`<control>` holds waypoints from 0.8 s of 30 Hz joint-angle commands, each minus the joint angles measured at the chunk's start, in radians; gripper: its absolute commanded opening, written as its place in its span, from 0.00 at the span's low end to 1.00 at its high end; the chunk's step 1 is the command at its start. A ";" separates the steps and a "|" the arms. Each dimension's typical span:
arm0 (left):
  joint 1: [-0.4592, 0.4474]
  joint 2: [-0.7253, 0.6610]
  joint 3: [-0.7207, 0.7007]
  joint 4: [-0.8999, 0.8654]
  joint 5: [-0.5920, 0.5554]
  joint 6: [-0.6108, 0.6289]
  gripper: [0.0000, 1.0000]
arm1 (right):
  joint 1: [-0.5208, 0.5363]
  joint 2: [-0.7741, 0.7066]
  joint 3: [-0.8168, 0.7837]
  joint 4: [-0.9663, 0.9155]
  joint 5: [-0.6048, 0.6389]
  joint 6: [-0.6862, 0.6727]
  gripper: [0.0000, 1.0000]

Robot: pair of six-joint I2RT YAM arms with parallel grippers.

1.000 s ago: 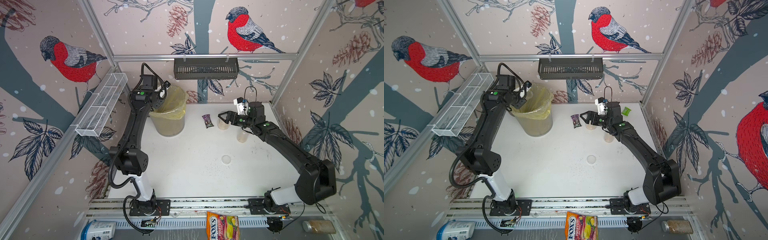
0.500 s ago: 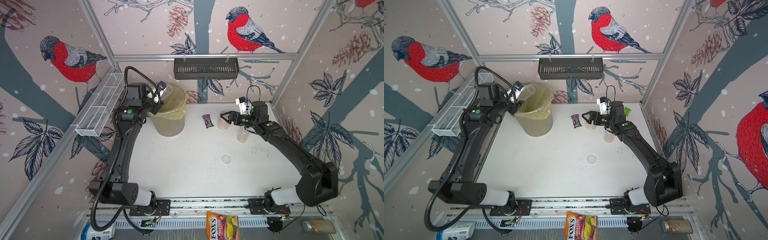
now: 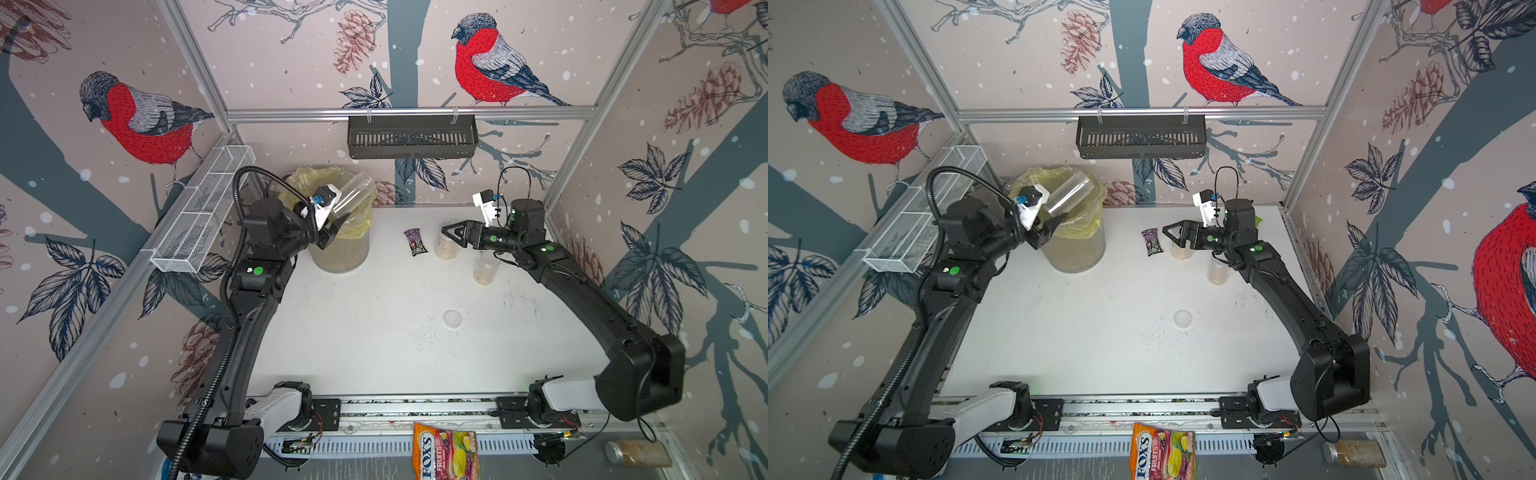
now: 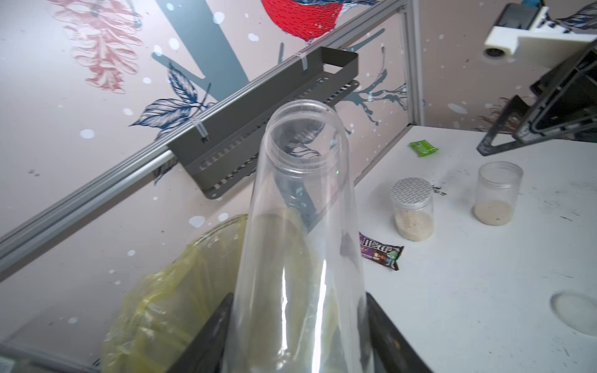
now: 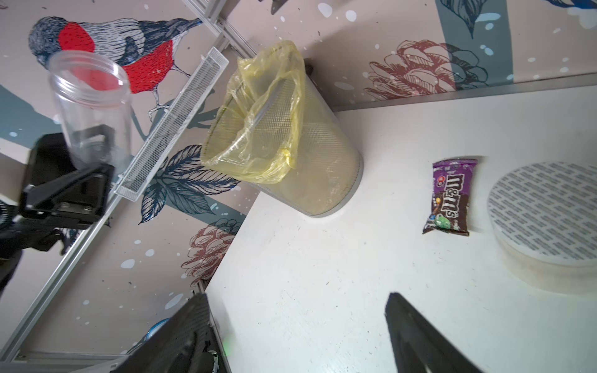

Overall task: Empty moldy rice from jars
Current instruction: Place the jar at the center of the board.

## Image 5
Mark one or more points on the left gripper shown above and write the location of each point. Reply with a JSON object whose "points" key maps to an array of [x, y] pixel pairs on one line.
{"points": [[52, 186]]}

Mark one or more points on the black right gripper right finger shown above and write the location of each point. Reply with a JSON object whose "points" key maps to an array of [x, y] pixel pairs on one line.
{"points": [[417, 345]]}

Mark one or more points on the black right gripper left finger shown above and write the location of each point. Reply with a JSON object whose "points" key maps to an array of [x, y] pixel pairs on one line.
{"points": [[185, 343]]}

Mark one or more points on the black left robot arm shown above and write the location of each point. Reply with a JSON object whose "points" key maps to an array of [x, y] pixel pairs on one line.
{"points": [[19, 233]]}

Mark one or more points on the purple candy packet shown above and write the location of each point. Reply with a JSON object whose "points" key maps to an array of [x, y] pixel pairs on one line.
{"points": [[452, 180]]}

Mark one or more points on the wide jar patterned lid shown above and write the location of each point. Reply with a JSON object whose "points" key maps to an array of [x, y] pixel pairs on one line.
{"points": [[544, 219]]}

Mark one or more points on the bin with yellow bag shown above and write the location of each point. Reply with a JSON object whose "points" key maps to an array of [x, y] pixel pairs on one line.
{"points": [[275, 131]]}

